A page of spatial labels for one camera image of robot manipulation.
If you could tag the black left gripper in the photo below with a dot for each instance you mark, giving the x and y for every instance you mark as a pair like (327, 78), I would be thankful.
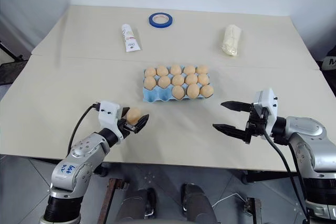
(123, 126)

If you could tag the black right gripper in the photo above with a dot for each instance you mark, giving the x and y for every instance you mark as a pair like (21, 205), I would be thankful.
(256, 124)

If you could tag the tan egg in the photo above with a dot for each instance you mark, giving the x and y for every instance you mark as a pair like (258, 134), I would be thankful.
(189, 70)
(193, 90)
(178, 92)
(162, 70)
(202, 69)
(203, 79)
(150, 71)
(207, 90)
(191, 79)
(177, 80)
(164, 81)
(149, 82)
(134, 116)
(175, 69)

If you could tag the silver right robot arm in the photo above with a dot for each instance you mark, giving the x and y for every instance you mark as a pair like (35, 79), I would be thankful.
(312, 145)

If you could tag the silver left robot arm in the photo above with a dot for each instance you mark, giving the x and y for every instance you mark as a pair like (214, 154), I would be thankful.
(78, 158)

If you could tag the blue egg carton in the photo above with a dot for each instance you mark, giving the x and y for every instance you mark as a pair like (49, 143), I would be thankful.
(155, 95)

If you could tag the black table leg foot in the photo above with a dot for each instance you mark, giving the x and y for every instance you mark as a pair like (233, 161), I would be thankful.
(101, 169)

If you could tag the white wrapped bundle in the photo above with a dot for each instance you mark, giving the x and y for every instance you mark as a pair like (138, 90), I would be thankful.
(231, 40)

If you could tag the white cream tube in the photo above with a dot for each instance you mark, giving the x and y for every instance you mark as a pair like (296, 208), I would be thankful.
(130, 37)

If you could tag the dark rounded robot leg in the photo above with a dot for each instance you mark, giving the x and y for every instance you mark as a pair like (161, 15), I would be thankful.
(136, 205)
(197, 203)

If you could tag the blue tape roll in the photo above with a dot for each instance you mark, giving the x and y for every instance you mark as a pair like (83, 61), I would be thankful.
(151, 20)

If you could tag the black equipment stand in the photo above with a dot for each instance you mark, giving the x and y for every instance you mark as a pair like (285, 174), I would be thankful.
(10, 69)

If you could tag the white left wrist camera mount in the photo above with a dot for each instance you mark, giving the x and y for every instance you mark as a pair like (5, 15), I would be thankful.
(109, 117)

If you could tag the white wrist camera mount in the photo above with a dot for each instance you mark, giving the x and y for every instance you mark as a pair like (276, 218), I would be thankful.
(270, 106)
(109, 117)

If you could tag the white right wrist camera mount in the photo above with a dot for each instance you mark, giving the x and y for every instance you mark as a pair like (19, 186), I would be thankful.
(270, 106)

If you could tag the black table frame bar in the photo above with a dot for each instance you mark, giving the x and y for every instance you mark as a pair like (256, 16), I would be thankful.
(270, 176)

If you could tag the rusty metal bracket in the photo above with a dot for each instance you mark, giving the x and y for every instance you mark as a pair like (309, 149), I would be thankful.
(110, 197)
(254, 211)

